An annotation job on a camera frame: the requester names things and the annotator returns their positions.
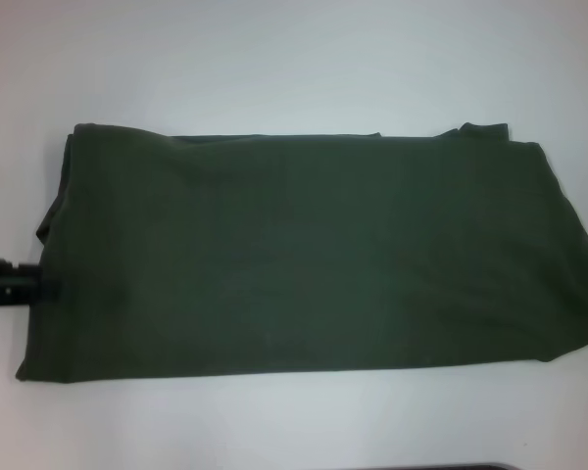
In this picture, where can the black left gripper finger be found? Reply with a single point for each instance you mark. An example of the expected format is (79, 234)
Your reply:
(24, 284)

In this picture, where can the dark green FREE t-shirt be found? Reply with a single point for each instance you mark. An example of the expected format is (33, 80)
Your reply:
(299, 254)

